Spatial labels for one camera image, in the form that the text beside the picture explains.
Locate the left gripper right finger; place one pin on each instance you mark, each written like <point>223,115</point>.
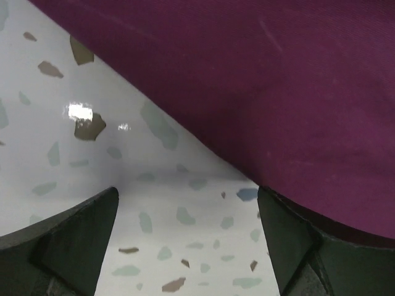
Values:
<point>314,255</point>

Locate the purple surgical cloth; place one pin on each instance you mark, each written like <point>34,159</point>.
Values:
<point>297,95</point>

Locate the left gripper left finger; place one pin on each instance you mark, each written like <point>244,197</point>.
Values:
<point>63,254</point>

